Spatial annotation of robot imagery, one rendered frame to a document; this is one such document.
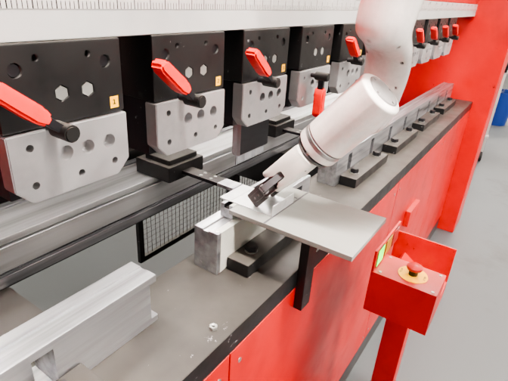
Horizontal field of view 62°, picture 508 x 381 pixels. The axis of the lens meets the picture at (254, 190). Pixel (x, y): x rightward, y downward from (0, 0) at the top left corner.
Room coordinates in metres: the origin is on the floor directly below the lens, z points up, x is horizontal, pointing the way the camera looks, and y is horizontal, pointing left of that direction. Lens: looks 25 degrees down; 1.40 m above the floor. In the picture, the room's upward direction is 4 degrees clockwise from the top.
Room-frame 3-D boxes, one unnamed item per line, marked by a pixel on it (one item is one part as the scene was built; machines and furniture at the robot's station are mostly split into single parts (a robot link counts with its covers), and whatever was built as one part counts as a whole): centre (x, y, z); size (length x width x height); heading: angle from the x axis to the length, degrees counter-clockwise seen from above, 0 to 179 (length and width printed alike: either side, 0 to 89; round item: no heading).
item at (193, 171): (0.92, 0.15, 1.01); 0.26 x 0.12 x 0.05; 57
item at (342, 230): (0.75, -0.11, 1.00); 0.26 x 0.18 x 0.01; 57
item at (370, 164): (1.31, -0.36, 0.89); 0.30 x 0.05 x 0.03; 147
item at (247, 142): (0.83, 0.01, 1.13); 0.10 x 0.02 x 0.10; 147
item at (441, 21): (1.99, -0.73, 1.26); 0.15 x 0.09 x 0.17; 147
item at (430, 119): (1.99, -0.79, 0.89); 0.30 x 0.05 x 0.03; 147
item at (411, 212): (1.61, -0.67, 0.58); 0.15 x 0.02 x 0.07; 147
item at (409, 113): (1.90, -0.67, 0.92); 1.68 x 0.06 x 0.10; 147
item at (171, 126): (0.64, 0.13, 1.26); 0.15 x 0.09 x 0.17; 147
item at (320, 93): (0.93, -0.12, 1.20); 0.04 x 0.02 x 0.10; 57
